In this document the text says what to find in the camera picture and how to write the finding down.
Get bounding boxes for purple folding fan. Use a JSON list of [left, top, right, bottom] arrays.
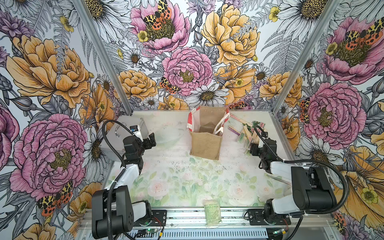
[[228, 126, 241, 136]]

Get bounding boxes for burlap tote bag red front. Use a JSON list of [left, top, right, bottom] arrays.
[[187, 106, 230, 161]]

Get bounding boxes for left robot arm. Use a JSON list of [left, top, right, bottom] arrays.
[[92, 120, 157, 240]]

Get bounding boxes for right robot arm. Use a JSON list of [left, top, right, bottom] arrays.
[[250, 127, 337, 224]]

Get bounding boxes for thin stick on table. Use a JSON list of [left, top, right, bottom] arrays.
[[268, 175, 292, 186]]

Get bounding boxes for green printed packet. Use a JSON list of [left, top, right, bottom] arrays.
[[203, 200, 222, 227]]

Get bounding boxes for grey metal box with handle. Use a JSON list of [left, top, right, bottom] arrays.
[[100, 116, 149, 162]]

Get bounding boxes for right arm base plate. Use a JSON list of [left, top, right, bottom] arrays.
[[244, 209, 291, 226]]

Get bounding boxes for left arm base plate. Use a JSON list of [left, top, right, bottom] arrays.
[[134, 210, 168, 227]]

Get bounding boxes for aluminium front rail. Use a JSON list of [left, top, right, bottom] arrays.
[[78, 207, 337, 234]]

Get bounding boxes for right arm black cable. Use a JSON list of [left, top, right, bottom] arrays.
[[253, 124, 349, 240]]

